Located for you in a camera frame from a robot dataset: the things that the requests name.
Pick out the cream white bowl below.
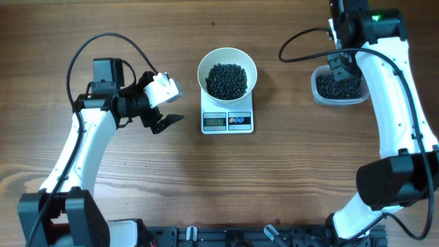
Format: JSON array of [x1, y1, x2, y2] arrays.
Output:
[[198, 47, 258, 105]]

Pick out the clear plastic food container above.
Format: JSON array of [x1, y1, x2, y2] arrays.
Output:
[[311, 65, 370, 106]]

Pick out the black beans in bowl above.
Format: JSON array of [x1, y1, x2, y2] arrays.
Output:
[[205, 63, 248, 100]]

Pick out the white digital kitchen scale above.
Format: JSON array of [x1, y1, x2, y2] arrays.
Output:
[[201, 92, 254, 134]]

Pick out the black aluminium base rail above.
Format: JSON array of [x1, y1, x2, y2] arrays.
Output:
[[143, 223, 388, 247]]

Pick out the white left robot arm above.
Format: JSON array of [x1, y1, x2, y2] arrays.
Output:
[[18, 58, 182, 246]]

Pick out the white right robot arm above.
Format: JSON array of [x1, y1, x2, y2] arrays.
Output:
[[330, 1, 438, 244]]

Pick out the black beans in container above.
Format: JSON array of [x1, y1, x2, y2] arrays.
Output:
[[316, 75, 361, 99]]

